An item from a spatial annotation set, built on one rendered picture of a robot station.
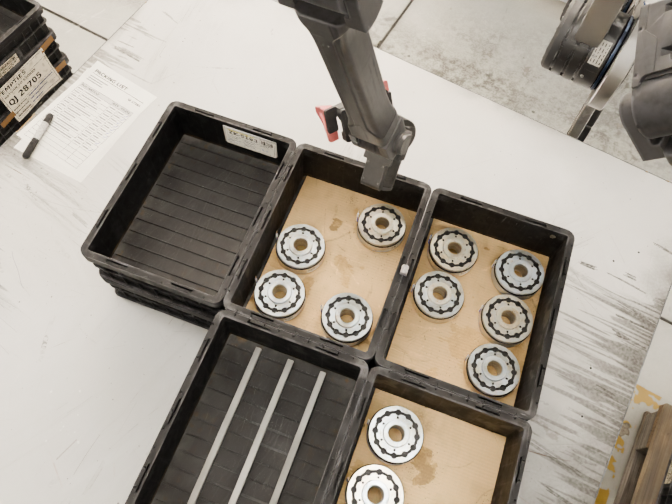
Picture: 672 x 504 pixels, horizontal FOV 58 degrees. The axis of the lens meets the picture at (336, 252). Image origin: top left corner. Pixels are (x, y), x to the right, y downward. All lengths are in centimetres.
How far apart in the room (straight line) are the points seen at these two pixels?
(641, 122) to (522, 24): 240
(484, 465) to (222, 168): 83
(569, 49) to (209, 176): 78
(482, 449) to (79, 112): 127
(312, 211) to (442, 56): 158
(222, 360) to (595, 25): 92
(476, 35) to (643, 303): 167
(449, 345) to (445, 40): 185
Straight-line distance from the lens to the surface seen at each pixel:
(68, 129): 172
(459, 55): 281
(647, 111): 63
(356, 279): 126
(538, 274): 132
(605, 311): 153
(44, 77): 231
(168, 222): 135
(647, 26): 67
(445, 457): 119
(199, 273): 129
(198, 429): 120
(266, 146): 134
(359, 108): 83
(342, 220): 132
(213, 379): 121
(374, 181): 103
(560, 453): 140
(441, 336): 124
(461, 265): 128
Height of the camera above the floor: 199
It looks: 65 degrees down
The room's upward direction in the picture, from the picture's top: 5 degrees clockwise
